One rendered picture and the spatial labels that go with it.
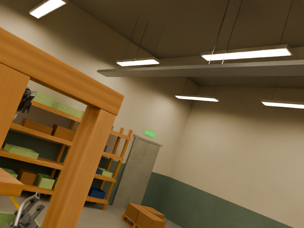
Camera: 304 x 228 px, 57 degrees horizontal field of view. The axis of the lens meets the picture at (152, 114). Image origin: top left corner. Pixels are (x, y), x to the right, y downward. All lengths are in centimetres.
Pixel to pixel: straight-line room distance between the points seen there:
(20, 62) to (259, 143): 751
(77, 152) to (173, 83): 823
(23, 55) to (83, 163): 44
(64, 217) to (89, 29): 677
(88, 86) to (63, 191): 40
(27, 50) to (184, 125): 901
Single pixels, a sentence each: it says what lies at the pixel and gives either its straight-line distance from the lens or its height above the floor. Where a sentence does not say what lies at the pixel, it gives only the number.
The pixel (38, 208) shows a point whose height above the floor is 112.
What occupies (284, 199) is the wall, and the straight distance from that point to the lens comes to 755.
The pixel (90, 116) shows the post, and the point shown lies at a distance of 111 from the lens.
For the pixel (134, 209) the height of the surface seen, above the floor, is 40.
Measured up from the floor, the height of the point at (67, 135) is 153.
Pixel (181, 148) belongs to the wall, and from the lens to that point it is 963.
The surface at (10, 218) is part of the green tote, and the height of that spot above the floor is 92.
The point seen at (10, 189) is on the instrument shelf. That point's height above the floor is 152.
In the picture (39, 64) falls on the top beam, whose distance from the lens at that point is 93.
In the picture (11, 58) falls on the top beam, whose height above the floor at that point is 187.
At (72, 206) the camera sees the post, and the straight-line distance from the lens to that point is 114.
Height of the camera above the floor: 175
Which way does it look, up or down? 8 degrees up
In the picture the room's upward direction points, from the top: 19 degrees clockwise
